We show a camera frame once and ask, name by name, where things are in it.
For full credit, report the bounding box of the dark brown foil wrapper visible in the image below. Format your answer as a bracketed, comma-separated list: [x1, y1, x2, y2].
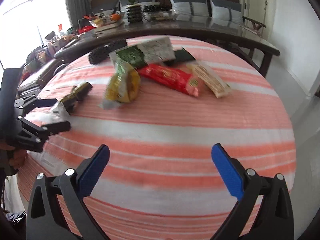
[50, 82, 93, 120]

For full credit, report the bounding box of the yellow green snack bag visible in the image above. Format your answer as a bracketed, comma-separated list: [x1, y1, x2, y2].
[101, 57, 141, 109]

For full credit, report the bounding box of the dark wooden coffee table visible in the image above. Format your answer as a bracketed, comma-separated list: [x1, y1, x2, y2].
[54, 15, 280, 76]

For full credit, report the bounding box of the red snack wrapper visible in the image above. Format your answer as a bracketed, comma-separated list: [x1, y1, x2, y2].
[138, 64, 202, 98]

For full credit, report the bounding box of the person's left hand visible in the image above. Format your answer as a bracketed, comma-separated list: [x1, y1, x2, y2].
[0, 141, 27, 170]

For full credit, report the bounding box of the beige cracker packet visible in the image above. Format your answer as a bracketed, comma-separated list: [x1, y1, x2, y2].
[186, 61, 231, 98]

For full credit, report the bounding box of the glass fruit bowl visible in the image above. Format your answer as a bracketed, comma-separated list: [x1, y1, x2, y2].
[99, 10, 124, 25]

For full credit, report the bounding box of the glass snack tray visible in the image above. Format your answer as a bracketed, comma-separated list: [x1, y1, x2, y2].
[142, 5, 177, 22]

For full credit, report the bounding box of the orange white striped tablecloth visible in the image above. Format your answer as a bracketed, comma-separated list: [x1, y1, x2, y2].
[18, 37, 296, 239]

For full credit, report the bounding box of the potted green plant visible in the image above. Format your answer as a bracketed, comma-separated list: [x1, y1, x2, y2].
[126, 0, 143, 23]

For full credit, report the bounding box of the white green carton box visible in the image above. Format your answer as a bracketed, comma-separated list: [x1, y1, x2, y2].
[109, 36, 176, 68]

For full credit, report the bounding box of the grey white cushion right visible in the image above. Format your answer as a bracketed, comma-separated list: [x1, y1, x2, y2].
[209, 0, 244, 25]

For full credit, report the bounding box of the black foam net bundle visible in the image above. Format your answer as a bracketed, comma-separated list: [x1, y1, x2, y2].
[88, 39, 127, 65]

